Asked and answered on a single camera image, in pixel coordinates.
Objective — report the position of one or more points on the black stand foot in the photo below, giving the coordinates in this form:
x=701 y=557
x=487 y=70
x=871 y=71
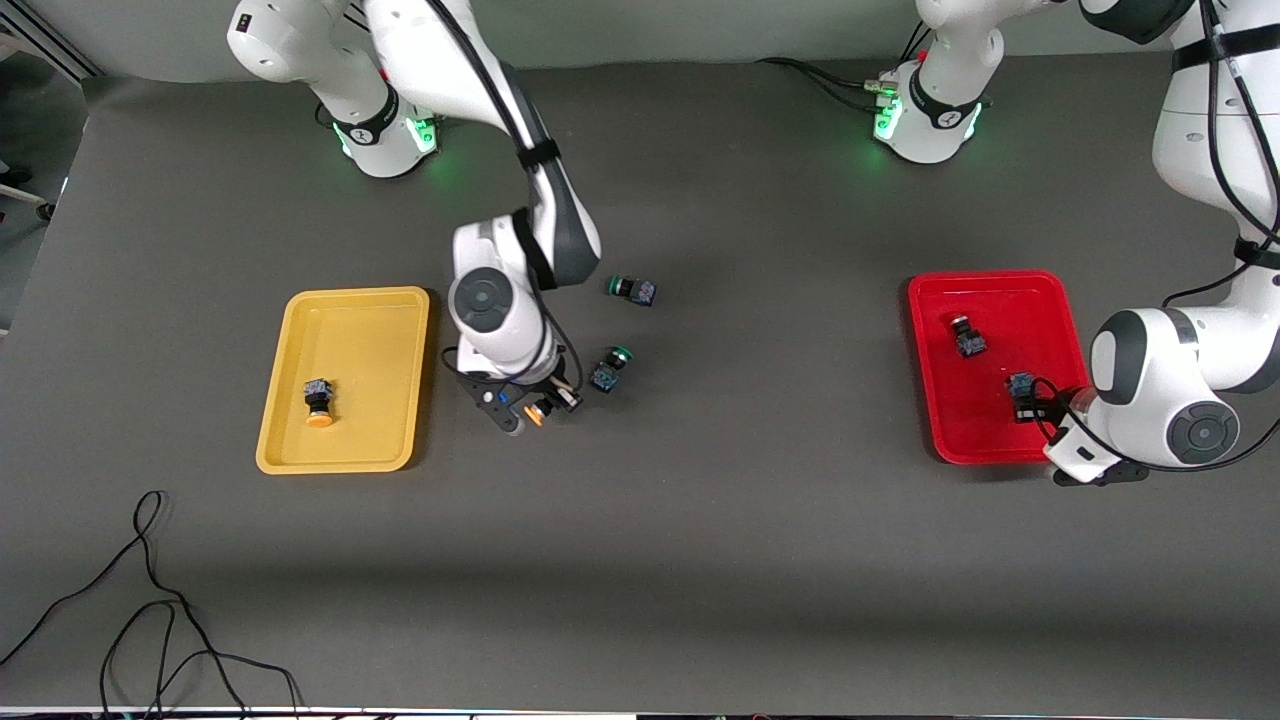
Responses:
x=40 y=210

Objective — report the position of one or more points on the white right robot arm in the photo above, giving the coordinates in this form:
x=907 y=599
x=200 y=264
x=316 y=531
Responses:
x=500 y=320

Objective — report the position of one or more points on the red push button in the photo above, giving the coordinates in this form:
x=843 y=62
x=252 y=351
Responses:
x=967 y=340
x=1020 y=385

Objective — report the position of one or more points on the red plastic tray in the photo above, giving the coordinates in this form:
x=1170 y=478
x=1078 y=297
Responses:
x=950 y=420

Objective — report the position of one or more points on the yellow plastic tray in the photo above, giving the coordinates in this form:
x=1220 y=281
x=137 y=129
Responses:
x=365 y=350

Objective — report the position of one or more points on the yellow push button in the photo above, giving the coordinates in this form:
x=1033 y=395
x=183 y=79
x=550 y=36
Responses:
x=538 y=412
x=318 y=402

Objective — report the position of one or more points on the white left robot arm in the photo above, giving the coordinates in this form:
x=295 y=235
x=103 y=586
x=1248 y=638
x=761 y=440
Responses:
x=1160 y=390

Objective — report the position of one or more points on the green push button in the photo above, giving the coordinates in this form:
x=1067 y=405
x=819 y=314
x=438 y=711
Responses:
x=640 y=292
x=604 y=378

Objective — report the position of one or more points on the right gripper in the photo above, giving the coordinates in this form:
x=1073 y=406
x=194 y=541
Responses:
x=541 y=389

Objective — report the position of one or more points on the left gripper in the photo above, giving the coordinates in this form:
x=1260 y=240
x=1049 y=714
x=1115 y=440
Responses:
x=1043 y=405

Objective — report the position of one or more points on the dark frame rail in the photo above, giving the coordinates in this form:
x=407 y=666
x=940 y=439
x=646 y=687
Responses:
x=60 y=55

